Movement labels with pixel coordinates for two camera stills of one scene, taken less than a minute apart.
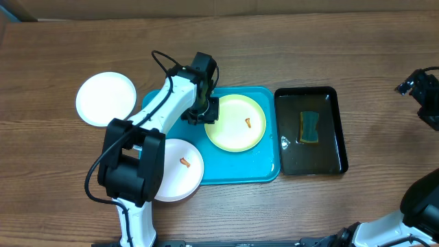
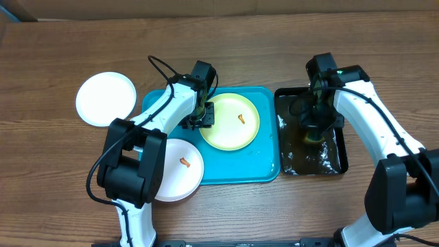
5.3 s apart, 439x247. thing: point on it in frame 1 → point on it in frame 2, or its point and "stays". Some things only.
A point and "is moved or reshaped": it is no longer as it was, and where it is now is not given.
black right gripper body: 412,86 → 319,122
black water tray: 328,156 stays
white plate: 104,96 stays
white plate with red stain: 183,171 stays
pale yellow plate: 241,123 is moved or reshaped
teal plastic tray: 259,165 stays
